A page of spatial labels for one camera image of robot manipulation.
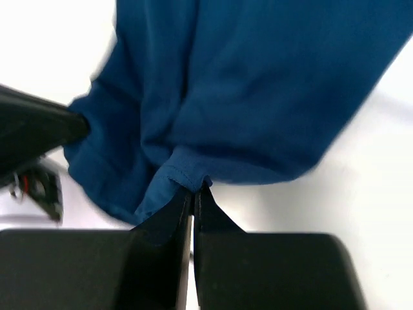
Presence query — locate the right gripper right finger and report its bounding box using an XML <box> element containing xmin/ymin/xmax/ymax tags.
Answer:
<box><xmin>194</xmin><ymin>186</ymin><xmax>367</xmax><ymax>310</ymax></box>

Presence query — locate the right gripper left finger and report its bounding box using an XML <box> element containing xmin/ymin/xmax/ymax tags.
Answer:
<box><xmin>1</xmin><ymin>189</ymin><xmax>192</xmax><ymax>309</ymax></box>

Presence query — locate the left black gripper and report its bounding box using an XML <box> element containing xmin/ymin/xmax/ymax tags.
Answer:
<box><xmin>1</xmin><ymin>85</ymin><xmax>90</xmax><ymax>223</ymax></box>

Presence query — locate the blue t shirt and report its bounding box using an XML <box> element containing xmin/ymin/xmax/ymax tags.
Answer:
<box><xmin>64</xmin><ymin>1</ymin><xmax>412</xmax><ymax>225</ymax></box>

